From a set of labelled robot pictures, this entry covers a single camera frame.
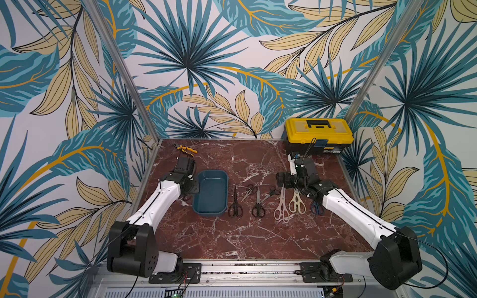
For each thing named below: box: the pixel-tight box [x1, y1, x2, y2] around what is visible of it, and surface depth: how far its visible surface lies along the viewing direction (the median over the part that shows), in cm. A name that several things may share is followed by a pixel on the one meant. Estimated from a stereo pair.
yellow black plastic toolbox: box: [284, 117, 355, 156], surface depth 105 cm
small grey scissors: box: [240, 184, 258, 202], surface depth 100 cm
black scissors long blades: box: [251, 186, 266, 218], surface depth 92 cm
